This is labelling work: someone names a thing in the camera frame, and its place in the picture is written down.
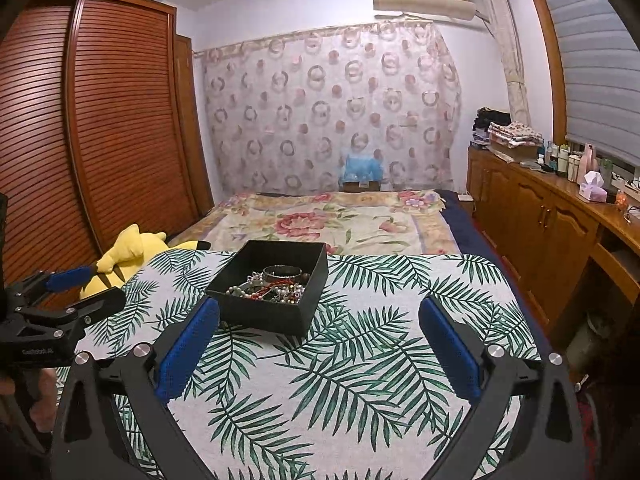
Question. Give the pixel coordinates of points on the black box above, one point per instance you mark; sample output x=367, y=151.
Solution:
x=280, y=315

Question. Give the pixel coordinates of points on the wooden cabinet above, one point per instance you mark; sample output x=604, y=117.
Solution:
x=545, y=240

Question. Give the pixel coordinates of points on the leaf print blanket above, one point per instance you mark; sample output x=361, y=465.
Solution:
x=350, y=385

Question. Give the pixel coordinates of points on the navy bed sheet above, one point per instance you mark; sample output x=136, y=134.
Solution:
x=480, y=240

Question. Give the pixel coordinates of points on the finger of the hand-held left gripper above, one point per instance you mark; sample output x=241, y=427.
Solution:
x=100, y=302
x=70, y=277

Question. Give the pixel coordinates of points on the dark folded clothes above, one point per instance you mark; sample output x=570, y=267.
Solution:
x=487, y=122

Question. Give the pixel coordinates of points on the floral folded fabric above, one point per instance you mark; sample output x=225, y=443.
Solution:
x=515, y=134

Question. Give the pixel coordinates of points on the blue plush toy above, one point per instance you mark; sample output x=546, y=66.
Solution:
x=361, y=167

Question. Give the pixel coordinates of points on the row of toiletry bottles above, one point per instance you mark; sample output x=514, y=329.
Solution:
x=570, y=162

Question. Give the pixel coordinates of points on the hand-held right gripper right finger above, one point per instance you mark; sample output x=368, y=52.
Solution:
x=450, y=355

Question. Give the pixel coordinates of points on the small orange jar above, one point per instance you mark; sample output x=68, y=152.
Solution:
x=621, y=200

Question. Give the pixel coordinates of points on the brown cardboard box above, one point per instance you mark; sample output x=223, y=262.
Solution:
x=361, y=186

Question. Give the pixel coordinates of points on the silver bangle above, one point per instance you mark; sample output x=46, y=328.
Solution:
x=282, y=274

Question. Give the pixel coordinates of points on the wooden slatted wardrobe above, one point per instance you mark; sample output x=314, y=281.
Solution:
x=100, y=135

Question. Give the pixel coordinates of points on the person's left hand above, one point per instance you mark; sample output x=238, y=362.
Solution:
x=47, y=387

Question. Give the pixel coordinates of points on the yellow plush toy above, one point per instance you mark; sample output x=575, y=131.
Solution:
x=130, y=250

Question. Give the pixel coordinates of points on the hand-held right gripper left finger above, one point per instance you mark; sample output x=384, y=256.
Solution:
x=190, y=345

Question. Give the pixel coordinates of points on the tied window curtain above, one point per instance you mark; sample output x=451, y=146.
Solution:
x=510, y=45

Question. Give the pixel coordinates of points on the floral blanket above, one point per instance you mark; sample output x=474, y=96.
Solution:
x=320, y=225

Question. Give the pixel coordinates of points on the pink tissue box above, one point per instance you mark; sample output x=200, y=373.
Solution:
x=592, y=187

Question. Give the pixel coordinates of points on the dark red cloth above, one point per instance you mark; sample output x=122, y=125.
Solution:
x=610, y=435

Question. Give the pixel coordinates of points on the grey window blind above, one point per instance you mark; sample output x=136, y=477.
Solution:
x=600, y=60

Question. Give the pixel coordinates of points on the white power strip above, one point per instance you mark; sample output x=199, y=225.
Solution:
x=627, y=180

